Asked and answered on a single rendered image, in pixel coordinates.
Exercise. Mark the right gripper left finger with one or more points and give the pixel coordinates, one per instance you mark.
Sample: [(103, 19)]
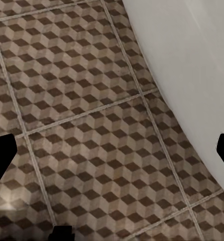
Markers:
[(8, 149)]

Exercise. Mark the bathtub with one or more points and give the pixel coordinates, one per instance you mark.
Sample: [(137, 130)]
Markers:
[(182, 44)]

